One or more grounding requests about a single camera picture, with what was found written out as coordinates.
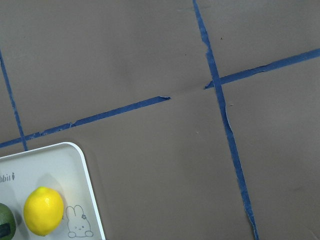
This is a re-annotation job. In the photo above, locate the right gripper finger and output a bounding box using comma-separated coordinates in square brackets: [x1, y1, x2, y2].
[0, 223, 11, 237]

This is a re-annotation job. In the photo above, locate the green lime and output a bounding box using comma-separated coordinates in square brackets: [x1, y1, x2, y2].
[0, 203, 16, 240]

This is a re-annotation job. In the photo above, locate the yellow lemon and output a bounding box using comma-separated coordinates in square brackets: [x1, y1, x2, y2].
[23, 186, 64, 237]

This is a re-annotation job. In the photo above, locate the cream plastic tray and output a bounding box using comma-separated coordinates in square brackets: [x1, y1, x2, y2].
[0, 142, 107, 240]

